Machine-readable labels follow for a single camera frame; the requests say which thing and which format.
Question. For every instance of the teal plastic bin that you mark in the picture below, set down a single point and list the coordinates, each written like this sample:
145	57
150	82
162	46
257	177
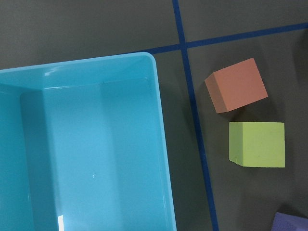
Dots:
82	147

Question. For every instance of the orange foam block left side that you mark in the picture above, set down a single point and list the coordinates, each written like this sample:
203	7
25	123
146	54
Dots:
236	86

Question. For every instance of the yellow foam block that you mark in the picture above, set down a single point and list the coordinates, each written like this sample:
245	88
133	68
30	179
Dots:
257	144

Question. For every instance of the purple foam block left side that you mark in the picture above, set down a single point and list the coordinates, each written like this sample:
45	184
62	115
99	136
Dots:
285	222

